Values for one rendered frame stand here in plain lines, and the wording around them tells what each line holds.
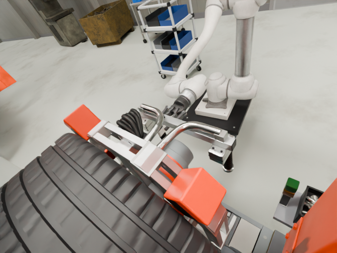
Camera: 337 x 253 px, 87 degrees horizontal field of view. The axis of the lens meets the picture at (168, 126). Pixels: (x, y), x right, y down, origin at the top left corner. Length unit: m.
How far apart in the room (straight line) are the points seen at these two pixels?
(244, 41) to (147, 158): 1.05
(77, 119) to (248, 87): 1.15
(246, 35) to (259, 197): 1.10
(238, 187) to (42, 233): 1.36
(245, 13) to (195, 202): 1.08
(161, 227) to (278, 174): 1.37
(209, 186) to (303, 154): 1.48
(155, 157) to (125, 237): 0.16
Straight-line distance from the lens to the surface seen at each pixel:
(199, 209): 0.34
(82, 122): 0.59
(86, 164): 0.39
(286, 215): 1.05
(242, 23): 1.26
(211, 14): 1.19
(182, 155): 0.65
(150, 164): 0.40
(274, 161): 1.69
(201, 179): 0.34
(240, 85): 1.41
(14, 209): 0.44
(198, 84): 0.98
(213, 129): 0.54
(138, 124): 0.64
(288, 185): 0.87
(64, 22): 6.74
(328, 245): 0.42
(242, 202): 1.51
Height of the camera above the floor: 1.42
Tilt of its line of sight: 44 degrees down
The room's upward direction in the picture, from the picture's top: 22 degrees counter-clockwise
